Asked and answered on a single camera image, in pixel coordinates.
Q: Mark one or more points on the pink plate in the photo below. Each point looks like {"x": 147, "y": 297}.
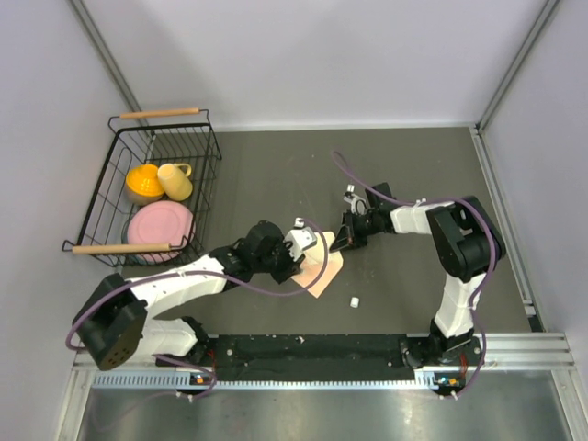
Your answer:
{"x": 160, "y": 222}

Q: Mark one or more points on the yellow mug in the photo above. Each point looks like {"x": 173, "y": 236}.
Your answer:
{"x": 175, "y": 180}

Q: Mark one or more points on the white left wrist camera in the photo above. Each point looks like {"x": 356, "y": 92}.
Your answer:
{"x": 299, "y": 239}

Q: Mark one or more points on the orange bowl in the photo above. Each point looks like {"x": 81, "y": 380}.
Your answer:
{"x": 142, "y": 185}

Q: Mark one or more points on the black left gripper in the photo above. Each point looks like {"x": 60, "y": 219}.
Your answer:
{"x": 290, "y": 267}

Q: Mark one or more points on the black wire basket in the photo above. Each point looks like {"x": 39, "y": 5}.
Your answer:
{"x": 158, "y": 137}

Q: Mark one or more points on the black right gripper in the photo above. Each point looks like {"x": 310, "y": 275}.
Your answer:
{"x": 347, "y": 234}

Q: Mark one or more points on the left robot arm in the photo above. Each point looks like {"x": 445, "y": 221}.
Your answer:
{"x": 121, "y": 319}

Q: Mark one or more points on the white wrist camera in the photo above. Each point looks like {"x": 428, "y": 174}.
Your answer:
{"x": 357, "y": 204}
{"x": 299, "y": 239}

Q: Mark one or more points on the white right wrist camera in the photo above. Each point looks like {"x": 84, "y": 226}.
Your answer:
{"x": 357, "y": 204}

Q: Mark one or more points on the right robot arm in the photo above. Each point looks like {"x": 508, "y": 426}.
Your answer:
{"x": 468, "y": 246}

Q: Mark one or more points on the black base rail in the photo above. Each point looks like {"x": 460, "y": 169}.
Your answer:
{"x": 332, "y": 358}

